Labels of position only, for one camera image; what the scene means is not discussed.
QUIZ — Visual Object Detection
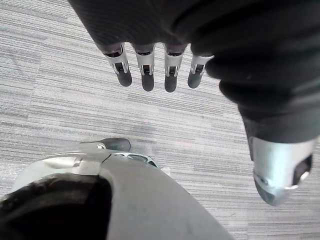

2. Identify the dark robot foot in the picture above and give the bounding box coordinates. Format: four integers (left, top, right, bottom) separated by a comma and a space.
101, 137, 132, 152

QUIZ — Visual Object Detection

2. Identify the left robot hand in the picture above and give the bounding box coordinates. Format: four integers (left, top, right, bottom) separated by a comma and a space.
67, 0, 320, 207

